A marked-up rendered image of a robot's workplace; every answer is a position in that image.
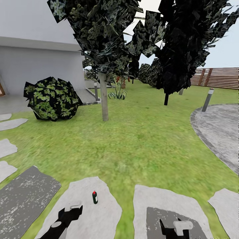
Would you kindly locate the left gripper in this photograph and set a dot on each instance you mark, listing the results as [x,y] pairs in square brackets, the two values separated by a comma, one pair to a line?
[73,214]

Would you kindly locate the insectifuge atomizer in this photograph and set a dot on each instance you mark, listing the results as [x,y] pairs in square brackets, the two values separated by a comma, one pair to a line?
[95,199]

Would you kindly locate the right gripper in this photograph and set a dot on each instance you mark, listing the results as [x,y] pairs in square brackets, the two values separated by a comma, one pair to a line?
[171,234]

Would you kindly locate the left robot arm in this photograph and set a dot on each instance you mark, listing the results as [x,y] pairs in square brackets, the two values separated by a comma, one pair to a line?
[58,230]

